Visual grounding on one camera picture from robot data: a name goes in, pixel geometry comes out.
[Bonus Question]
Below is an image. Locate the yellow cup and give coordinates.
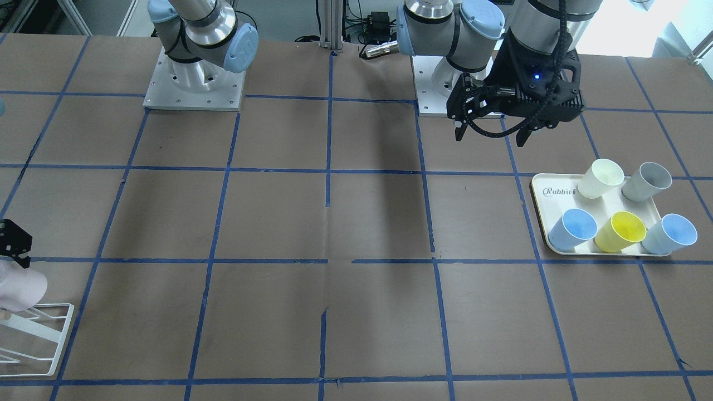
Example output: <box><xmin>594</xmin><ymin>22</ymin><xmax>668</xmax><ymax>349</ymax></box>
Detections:
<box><xmin>594</xmin><ymin>211</ymin><xmax>647</xmax><ymax>253</ymax></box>

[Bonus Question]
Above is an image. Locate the grey cup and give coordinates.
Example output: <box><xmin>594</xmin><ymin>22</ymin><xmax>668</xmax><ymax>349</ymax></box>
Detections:
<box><xmin>621</xmin><ymin>162</ymin><xmax>672</xmax><ymax>202</ymax></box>

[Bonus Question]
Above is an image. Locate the aluminium frame post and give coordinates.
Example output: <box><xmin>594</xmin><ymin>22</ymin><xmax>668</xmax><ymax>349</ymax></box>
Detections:
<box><xmin>316</xmin><ymin>0</ymin><xmax>345</xmax><ymax>53</ymax></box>

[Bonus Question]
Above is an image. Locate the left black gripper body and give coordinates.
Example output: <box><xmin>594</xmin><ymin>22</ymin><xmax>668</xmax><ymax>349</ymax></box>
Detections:
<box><xmin>466</xmin><ymin>33</ymin><xmax>585</xmax><ymax>124</ymax></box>

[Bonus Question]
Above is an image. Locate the pink cup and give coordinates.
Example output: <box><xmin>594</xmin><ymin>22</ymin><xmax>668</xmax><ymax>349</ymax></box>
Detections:
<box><xmin>1</xmin><ymin>261</ymin><xmax>48</xmax><ymax>312</ymax></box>

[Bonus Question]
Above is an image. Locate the white wire cup rack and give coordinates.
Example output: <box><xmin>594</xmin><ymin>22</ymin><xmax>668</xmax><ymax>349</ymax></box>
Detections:
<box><xmin>1</xmin><ymin>303</ymin><xmax>75</xmax><ymax>380</ymax></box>

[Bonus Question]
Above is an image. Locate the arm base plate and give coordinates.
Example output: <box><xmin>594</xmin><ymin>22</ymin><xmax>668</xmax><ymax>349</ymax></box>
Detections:
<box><xmin>412</xmin><ymin>56</ymin><xmax>461</xmax><ymax>117</ymax></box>
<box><xmin>143</xmin><ymin>48</ymin><xmax>246</xmax><ymax>112</ymax></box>

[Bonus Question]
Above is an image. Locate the light blue cup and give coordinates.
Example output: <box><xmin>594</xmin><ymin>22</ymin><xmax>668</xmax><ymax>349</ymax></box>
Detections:
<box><xmin>641</xmin><ymin>213</ymin><xmax>698</xmax><ymax>255</ymax></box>

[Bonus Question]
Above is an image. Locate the cream white cup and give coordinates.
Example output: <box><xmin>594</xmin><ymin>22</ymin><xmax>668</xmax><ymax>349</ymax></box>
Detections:
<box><xmin>577</xmin><ymin>158</ymin><xmax>626</xmax><ymax>199</ymax></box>

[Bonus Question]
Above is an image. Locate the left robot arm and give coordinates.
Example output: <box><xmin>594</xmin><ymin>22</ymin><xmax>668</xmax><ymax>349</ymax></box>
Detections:
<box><xmin>360</xmin><ymin>1</ymin><xmax>601</xmax><ymax>147</ymax></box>

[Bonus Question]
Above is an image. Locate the cream rabbit tray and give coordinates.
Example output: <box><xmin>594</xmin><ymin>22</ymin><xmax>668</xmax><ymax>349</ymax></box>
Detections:
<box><xmin>530</xmin><ymin>173</ymin><xmax>671</xmax><ymax>257</ymax></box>

